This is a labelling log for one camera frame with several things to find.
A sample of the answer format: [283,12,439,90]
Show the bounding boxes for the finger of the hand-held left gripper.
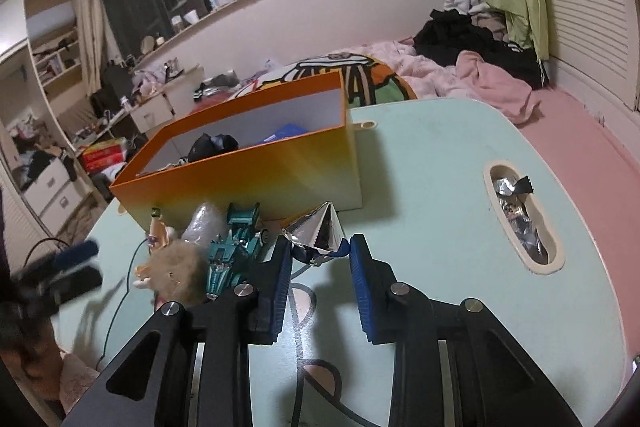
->
[47,264,105,305]
[52,239,101,270]

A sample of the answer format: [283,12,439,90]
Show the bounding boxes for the crumpled foil wrappers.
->
[492,174,548,258]

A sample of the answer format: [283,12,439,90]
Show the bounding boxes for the mint green cartoon desktop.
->
[52,99,631,427]

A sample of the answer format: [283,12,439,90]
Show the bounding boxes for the blue device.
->
[255,123,308,144]

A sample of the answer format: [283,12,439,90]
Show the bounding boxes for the thin black cable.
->
[97,237,151,365]

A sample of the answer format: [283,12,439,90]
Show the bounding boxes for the clear plastic wrap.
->
[181,202,226,245]

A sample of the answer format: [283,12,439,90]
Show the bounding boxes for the cartoon print pillow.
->
[250,49,418,108]

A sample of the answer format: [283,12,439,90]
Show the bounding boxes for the red cardboard box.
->
[80,137,128,172]

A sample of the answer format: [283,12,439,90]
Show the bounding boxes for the white wall shelf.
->
[25,2,88,98]

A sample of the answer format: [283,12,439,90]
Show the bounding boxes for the pink towel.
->
[457,51,541,125]

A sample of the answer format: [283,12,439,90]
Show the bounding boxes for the orange cardboard box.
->
[109,71,363,233]

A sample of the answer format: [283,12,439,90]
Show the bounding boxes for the small doll keychain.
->
[149,206,173,253]

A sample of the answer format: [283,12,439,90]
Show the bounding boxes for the black lace trimmed cloth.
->
[187,133,240,160]

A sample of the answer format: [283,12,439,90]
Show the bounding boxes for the white drawer cabinet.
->
[127,66,203,135]

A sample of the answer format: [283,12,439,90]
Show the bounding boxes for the white plastic bag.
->
[132,67,171,98]

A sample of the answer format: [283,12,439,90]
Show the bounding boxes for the black white striped sock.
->
[194,74,238,102]

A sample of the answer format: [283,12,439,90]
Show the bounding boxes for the white storage drawers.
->
[22,162,96,233]

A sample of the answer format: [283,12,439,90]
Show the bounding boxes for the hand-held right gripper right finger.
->
[348,234,583,427]

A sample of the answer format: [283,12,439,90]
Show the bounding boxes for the teal toy car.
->
[202,202,266,300]

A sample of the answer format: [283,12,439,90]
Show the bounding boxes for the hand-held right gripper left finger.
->
[60,234,293,427]

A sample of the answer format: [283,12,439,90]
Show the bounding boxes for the beige curtain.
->
[70,0,108,95]

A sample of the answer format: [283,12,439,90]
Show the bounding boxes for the pile of black clothes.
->
[415,9,548,90]

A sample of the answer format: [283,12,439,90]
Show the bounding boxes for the dark red pillow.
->
[190,87,251,115]

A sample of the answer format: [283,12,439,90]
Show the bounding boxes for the pink bed sheet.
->
[520,87,640,358]

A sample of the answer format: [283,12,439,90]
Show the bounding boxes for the person's left hand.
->
[0,312,63,400]

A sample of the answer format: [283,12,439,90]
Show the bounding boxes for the brown furry plush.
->
[150,242,213,308]

